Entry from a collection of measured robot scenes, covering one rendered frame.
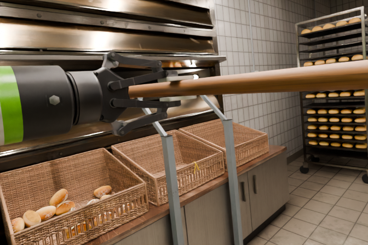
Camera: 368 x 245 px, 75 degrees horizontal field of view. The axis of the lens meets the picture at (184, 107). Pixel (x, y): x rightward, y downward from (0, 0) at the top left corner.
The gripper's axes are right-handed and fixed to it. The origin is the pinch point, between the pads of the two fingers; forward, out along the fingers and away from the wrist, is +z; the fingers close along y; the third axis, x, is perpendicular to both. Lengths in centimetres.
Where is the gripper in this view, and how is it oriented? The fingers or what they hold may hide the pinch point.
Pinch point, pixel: (177, 88)
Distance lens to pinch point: 46.5
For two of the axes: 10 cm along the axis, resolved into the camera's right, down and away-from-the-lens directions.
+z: 7.4, -1.3, 6.6
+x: 6.6, -0.1, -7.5
